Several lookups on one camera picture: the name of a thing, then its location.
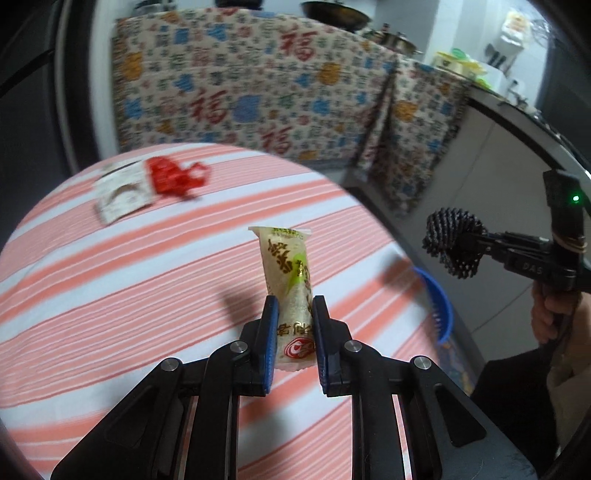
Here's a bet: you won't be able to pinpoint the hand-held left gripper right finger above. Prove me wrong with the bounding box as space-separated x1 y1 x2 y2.
311 295 548 480

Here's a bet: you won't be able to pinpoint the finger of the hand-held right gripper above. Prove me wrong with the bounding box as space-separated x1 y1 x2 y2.
457 231 553 252
478 247 509 271

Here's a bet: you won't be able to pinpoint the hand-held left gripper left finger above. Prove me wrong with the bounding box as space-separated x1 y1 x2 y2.
50 295 281 480

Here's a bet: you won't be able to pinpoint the black foam net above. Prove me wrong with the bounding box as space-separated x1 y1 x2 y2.
422 208 489 280

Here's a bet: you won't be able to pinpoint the pale green snack packet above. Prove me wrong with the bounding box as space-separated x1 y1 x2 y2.
248 226 317 372

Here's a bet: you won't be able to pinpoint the blue plastic basket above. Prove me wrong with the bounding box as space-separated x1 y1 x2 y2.
413 267 454 347

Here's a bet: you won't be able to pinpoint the person's right forearm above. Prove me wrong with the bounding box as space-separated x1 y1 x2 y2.
547 318 591 455

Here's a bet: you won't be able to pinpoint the person's right hand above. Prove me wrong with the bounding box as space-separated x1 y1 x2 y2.
531 279 585 346

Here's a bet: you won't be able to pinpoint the white knife block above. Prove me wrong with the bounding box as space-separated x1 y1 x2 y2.
485 32 532 75

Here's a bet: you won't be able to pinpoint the green and yellow containers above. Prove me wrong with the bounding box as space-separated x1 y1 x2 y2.
431 46 490 88

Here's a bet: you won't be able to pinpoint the red plastic wrapper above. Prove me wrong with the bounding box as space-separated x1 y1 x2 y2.
147 157 211 200

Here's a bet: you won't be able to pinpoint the white flat wrapper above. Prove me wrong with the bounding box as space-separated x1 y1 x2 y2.
95 161 155 226

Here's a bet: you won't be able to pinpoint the metal pot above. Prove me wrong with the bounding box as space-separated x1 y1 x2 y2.
365 25 423 58

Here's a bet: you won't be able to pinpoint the printed patterned cloth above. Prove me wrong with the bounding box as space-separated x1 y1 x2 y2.
111 7 474 217

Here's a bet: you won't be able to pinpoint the black wok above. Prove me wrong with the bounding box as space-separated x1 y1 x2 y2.
300 0 372 33

